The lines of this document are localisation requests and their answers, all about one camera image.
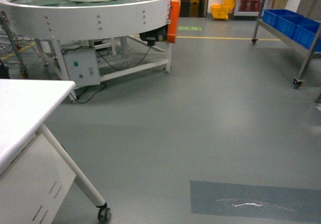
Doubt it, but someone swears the grey electrical control box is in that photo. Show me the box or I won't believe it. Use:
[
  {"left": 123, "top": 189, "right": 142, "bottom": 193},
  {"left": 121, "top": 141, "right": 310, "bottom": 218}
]
[{"left": 63, "top": 48, "right": 100, "bottom": 87}]

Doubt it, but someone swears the round white conveyor table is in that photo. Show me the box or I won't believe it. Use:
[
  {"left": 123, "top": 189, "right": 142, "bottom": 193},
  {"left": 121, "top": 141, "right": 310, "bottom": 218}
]
[{"left": 0, "top": 0, "right": 174, "bottom": 103}]

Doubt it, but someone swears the orange motor cover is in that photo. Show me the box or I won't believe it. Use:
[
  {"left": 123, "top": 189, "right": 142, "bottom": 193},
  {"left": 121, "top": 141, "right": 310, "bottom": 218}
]
[{"left": 167, "top": 0, "right": 181, "bottom": 44}]

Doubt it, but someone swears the yellow mop bucket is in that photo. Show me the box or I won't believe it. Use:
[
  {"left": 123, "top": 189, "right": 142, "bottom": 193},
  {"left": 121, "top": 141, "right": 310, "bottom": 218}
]
[{"left": 211, "top": 0, "right": 236, "bottom": 20}]

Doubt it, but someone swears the black caster wheel of desk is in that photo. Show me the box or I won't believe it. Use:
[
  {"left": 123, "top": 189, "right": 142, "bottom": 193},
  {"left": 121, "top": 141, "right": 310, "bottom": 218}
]
[{"left": 97, "top": 203, "right": 111, "bottom": 221}]

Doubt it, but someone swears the blue bin on cart left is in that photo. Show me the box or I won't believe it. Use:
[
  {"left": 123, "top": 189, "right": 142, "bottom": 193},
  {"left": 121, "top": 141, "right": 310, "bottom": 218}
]
[{"left": 262, "top": 9, "right": 300, "bottom": 28}]

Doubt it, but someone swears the blue bin on cart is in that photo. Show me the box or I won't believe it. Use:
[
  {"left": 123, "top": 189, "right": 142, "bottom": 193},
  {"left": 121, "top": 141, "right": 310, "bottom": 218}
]
[
  {"left": 262, "top": 9, "right": 300, "bottom": 28},
  {"left": 292, "top": 25, "right": 319, "bottom": 49},
  {"left": 275, "top": 15, "right": 321, "bottom": 39}
]

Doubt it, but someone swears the white desk with drawers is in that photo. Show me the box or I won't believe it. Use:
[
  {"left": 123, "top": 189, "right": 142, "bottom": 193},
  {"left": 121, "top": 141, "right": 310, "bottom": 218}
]
[{"left": 1, "top": 79, "right": 106, "bottom": 223}]

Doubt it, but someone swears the blue bin on cart middle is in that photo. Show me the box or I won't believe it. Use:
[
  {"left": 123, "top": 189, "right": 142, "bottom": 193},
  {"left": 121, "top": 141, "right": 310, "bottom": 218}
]
[{"left": 275, "top": 15, "right": 321, "bottom": 39}]

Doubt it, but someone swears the blue bin on cart right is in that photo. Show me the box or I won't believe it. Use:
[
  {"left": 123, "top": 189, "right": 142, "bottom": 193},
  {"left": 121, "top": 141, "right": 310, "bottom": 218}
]
[{"left": 292, "top": 25, "right": 319, "bottom": 49}]

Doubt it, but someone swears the stainless steel wheeled cart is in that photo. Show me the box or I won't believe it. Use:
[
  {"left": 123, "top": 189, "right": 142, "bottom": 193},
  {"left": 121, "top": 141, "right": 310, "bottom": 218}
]
[{"left": 252, "top": 0, "right": 320, "bottom": 89}]

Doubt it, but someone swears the black power cable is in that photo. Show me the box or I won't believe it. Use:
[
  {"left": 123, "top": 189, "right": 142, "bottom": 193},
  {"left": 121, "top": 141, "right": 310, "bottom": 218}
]
[{"left": 75, "top": 43, "right": 154, "bottom": 104}]

